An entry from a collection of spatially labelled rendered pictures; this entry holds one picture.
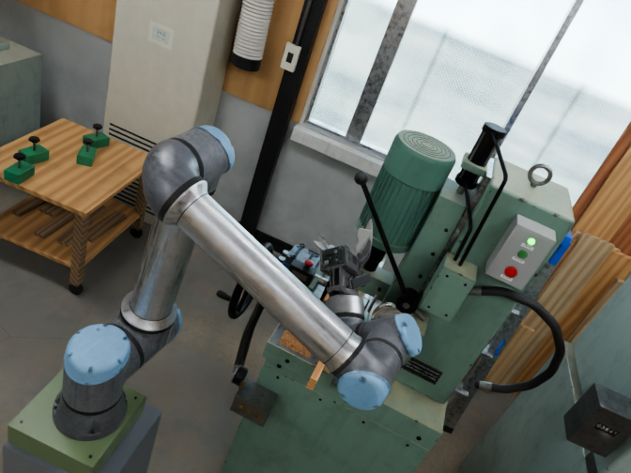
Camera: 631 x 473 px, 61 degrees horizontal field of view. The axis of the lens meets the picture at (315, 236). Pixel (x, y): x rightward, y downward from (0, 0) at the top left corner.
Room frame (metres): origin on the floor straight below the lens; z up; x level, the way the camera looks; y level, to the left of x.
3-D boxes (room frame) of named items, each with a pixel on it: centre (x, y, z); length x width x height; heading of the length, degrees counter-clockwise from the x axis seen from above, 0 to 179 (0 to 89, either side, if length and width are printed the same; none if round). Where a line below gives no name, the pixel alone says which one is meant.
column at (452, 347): (1.33, -0.48, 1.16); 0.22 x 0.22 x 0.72; 82
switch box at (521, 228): (1.19, -0.49, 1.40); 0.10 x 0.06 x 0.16; 82
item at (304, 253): (1.38, 0.01, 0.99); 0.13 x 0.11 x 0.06; 172
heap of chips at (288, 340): (1.13, -0.07, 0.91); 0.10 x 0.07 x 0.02; 82
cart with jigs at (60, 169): (2.10, 1.22, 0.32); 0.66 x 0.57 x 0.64; 178
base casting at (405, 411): (1.35, -0.31, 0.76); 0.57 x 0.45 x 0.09; 82
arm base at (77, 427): (0.87, 0.40, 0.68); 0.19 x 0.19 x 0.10
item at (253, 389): (1.13, -0.01, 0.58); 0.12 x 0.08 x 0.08; 82
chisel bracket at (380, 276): (1.37, -0.21, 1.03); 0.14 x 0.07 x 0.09; 82
